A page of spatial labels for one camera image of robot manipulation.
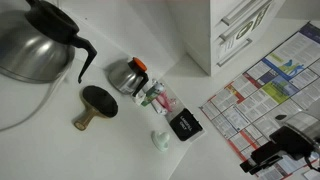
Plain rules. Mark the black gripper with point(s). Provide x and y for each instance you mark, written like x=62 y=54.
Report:
x=290 y=140

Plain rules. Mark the white cabinet door with sign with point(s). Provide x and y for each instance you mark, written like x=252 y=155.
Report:
x=233 y=31

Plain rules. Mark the white paper sheet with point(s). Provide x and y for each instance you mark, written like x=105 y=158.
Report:
x=311 y=175

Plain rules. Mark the black landfill bin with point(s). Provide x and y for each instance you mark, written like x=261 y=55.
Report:
x=185 y=125

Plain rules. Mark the mint green round object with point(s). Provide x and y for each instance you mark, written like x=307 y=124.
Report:
x=161 y=140

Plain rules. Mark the pink sugar packets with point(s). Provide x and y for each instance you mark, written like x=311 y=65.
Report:
x=165 y=101

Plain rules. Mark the green and white packet box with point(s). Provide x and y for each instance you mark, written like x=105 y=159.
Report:
x=151 y=95

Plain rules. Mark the green stay safe sign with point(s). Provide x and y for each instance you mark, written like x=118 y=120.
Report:
x=248 y=30

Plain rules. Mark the small white cup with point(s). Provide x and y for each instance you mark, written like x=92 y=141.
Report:
x=139 y=98

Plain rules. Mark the steel coffee pot orange lid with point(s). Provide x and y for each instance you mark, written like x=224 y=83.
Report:
x=123 y=78

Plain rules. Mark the black metal ladle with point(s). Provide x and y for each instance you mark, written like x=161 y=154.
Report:
x=30 y=53

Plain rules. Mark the large printed wall poster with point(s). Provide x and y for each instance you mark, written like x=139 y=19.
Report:
x=253 y=106

